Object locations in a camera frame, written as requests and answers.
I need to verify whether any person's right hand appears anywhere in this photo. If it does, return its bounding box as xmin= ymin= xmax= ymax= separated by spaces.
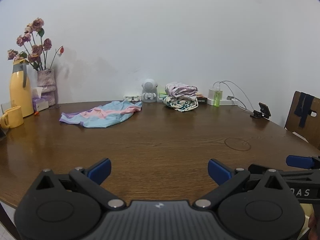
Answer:
xmin=308 ymin=214 xmax=320 ymax=240

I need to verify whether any white charger adapter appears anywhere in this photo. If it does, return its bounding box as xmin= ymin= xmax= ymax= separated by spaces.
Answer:
xmin=209 ymin=88 xmax=222 ymax=100

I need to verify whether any folded green floral cloth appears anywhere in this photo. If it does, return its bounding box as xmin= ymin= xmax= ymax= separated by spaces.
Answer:
xmin=162 ymin=95 xmax=199 ymax=112

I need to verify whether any white robot figurine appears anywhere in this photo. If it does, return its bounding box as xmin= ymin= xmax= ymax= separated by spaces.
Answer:
xmin=141 ymin=78 xmax=158 ymax=103

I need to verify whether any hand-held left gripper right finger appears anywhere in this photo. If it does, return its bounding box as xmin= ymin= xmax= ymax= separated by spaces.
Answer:
xmin=194 ymin=158 xmax=288 ymax=210

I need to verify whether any white power strip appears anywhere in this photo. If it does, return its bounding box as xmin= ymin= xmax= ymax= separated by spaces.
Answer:
xmin=207 ymin=97 xmax=237 ymax=106

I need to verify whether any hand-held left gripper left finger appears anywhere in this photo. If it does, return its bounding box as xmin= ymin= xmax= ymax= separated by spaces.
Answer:
xmin=32 ymin=158 xmax=126 ymax=210

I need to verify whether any pink and blue mesh shirt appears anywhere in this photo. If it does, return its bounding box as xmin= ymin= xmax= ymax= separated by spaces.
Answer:
xmin=59 ymin=101 xmax=143 ymax=129

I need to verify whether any wooden chair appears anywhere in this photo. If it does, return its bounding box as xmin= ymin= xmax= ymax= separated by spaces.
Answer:
xmin=284 ymin=91 xmax=320 ymax=150

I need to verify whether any purple tissue box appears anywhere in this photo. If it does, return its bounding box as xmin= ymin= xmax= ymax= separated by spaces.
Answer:
xmin=32 ymin=87 xmax=49 ymax=112

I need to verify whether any green spray bottle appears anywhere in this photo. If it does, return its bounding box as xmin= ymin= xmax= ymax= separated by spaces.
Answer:
xmin=213 ymin=84 xmax=222 ymax=107

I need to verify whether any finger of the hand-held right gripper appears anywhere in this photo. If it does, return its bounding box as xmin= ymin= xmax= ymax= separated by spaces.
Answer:
xmin=248 ymin=164 xmax=320 ymax=180
xmin=286 ymin=155 xmax=320 ymax=170

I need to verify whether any black phone stand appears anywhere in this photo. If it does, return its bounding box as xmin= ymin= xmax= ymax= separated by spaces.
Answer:
xmin=250 ymin=110 xmax=270 ymax=119

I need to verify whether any yellow thermos jug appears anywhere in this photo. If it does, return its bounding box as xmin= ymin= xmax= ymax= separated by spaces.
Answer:
xmin=9 ymin=59 xmax=34 ymax=118

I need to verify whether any black phone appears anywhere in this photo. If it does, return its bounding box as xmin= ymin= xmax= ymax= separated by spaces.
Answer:
xmin=259 ymin=102 xmax=272 ymax=117

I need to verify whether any yellow mug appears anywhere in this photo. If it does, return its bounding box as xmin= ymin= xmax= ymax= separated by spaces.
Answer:
xmin=0 ymin=106 xmax=24 ymax=129

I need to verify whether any dark cloth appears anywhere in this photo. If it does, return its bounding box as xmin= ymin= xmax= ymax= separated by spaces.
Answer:
xmin=294 ymin=92 xmax=316 ymax=128

